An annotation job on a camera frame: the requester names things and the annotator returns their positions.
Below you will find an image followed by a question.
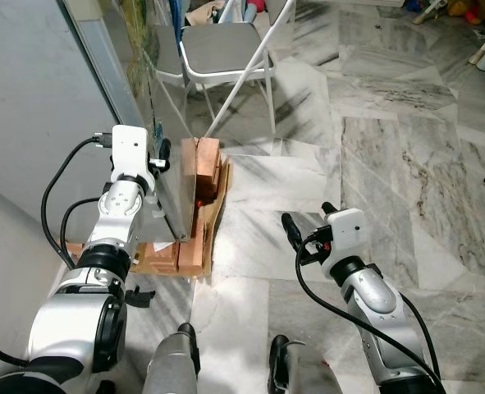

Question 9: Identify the glossy fridge door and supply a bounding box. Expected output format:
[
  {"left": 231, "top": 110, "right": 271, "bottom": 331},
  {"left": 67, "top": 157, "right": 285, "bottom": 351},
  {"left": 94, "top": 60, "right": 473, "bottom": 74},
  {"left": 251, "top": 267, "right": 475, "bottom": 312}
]
[{"left": 57, "top": 0, "right": 199, "bottom": 244}]

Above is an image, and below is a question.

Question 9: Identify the grey fridge body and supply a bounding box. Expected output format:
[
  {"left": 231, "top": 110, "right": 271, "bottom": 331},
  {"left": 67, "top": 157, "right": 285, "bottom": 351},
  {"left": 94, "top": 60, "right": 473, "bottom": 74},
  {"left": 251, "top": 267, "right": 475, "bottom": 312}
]
[{"left": 0, "top": 0, "right": 144, "bottom": 265}]

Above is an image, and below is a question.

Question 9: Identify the grey folding chair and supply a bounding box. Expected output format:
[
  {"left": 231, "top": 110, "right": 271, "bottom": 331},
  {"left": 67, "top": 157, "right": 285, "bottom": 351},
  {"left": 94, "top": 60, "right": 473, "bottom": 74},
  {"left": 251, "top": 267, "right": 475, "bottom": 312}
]
[{"left": 155, "top": 20, "right": 278, "bottom": 137}]

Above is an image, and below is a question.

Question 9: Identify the white pole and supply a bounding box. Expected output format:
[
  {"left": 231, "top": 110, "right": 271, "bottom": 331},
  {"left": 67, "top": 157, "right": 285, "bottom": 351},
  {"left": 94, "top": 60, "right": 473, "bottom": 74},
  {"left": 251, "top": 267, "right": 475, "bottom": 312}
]
[{"left": 204, "top": 0, "right": 297, "bottom": 137}]

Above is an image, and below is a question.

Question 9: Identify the grey robot right leg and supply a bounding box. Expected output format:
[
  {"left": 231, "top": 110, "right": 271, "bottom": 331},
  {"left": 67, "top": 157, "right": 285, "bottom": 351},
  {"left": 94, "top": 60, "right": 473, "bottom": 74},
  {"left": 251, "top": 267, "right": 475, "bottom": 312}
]
[{"left": 267, "top": 334, "right": 343, "bottom": 394}]

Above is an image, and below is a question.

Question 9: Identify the grey robot leg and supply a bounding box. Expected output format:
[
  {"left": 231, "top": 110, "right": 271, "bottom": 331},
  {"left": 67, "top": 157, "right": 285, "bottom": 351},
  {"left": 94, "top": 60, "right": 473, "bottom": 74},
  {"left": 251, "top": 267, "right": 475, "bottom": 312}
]
[
  {"left": 267, "top": 334, "right": 343, "bottom": 394},
  {"left": 142, "top": 322, "right": 201, "bottom": 394}
]

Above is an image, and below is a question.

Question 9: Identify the blue cloth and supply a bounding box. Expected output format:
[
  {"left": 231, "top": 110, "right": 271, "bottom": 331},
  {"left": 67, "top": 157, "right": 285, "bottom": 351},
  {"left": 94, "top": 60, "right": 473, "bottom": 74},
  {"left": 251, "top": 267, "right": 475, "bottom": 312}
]
[{"left": 169, "top": 0, "right": 186, "bottom": 44}]

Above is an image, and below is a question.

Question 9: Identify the small black plastic piece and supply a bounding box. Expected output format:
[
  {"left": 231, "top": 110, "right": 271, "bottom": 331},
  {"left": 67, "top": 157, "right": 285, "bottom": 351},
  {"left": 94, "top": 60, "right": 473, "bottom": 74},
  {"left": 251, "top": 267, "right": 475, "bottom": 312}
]
[{"left": 126, "top": 286, "right": 156, "bottom": 309}]

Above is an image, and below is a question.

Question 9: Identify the brown cardboard piece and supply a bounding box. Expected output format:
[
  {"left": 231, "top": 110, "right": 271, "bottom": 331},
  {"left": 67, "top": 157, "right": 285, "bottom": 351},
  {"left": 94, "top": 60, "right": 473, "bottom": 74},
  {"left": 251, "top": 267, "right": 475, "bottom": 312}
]
[{"left": 185, "top": 2, "right": 228, "bottom": 26}]

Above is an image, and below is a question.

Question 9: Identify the grey robot left leg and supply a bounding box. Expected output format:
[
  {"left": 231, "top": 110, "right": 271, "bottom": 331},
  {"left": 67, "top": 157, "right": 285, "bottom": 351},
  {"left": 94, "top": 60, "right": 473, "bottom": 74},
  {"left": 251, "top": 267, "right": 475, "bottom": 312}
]
[{"left": 142, "top": 322, "right": 201, "bottom": 394}]

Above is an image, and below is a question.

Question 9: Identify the yellow toy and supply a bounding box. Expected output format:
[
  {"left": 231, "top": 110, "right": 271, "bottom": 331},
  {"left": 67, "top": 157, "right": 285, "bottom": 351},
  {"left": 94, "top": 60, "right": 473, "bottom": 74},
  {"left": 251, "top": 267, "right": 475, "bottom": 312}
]
[{"left": 447, "top": 0, "right": 485, "bottom": 21}]

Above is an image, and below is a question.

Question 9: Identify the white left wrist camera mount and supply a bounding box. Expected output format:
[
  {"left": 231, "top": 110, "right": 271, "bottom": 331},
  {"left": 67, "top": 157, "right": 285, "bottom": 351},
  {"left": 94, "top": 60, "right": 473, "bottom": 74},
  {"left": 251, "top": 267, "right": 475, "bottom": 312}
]
[{"left": 110, "top": 125, "right": 158, "bottom": 195}]

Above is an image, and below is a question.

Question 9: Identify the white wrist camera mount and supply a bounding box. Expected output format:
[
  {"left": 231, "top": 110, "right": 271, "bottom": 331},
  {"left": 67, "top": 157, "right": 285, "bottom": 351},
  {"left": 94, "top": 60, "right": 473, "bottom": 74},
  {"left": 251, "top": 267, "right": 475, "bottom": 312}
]
[
  {"left": 323, "top": 208, "right": 368, "bottom": 263},
  {"left": 110, "top": 125, "right": 158, "bottom": 195}
]

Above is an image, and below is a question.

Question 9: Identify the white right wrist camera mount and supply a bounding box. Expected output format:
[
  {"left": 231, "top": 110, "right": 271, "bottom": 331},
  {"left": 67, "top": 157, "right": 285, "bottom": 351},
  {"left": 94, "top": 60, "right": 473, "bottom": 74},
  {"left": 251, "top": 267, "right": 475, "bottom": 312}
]
[{"left": 323, "top": 208, "right": 368, "bottom": 263}]

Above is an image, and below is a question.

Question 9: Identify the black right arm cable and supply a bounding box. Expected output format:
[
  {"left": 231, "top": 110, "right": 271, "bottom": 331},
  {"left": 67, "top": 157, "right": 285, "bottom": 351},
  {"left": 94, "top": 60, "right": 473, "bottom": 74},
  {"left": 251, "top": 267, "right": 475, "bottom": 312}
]
[{"left": 295, "top": 234, "right": 445, "bottom": 388}]

